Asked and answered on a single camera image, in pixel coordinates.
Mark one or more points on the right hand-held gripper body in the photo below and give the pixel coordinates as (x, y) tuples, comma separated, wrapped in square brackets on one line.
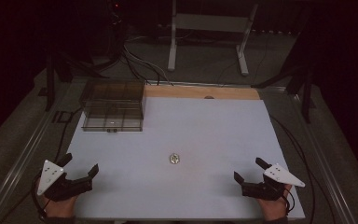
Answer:
[(268, 184)]

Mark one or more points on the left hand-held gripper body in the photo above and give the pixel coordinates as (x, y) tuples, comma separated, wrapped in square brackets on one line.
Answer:
[(62, 186)]

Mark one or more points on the small round metal ornament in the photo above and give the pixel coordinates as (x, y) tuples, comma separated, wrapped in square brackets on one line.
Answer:
[(174, 158)]

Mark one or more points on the transparent smoky drawer box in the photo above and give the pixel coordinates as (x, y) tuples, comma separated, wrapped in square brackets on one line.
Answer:
[(113, 105)]

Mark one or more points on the person's left hand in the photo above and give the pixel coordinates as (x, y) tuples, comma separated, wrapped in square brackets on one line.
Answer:
[(60, 207)]

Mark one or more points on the person's right hand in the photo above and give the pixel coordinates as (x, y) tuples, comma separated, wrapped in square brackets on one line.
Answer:
[(274, 208)]

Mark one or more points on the white table mat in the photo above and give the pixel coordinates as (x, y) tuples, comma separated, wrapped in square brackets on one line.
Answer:
[(180, 130)]

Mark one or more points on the black metal stand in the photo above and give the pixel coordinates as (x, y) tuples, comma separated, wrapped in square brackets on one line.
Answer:
[(53, 77), (301, 84)]

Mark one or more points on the dark device with red light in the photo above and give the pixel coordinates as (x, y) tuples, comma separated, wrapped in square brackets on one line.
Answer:
[(115, 28)]

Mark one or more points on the white metal stand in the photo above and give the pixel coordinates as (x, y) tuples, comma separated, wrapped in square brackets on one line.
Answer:
[(209, 23)]

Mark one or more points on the aluminium rail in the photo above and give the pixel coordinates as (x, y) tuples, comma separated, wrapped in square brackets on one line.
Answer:
[(326, 165), (18, 168)]

